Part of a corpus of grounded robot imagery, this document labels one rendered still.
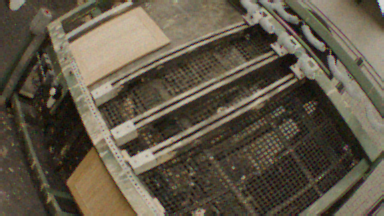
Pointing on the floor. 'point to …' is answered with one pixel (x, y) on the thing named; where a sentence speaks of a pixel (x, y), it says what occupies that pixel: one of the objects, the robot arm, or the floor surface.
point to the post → (16, 61)
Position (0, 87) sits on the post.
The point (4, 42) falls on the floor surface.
